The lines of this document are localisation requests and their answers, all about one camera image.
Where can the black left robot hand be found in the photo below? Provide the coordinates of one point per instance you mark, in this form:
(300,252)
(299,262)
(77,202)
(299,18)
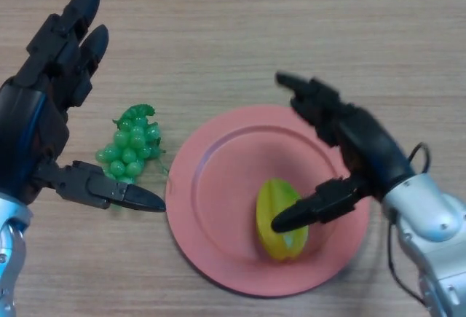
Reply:
(29,124)

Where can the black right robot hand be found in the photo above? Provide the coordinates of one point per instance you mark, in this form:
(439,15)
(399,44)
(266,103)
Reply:
(371,145)

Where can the yellow starfruit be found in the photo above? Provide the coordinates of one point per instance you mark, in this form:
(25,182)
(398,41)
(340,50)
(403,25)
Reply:
(271,200)

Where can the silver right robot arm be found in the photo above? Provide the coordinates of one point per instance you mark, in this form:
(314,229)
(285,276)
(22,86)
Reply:
(429,204)

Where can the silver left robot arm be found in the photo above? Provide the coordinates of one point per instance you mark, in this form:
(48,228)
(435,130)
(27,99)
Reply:
(11,251)

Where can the pink round plate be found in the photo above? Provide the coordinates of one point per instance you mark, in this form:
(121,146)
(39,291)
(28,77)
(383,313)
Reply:
(225,171)

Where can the green plastic grape bunch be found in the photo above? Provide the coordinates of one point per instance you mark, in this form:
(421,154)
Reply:
(131,142)

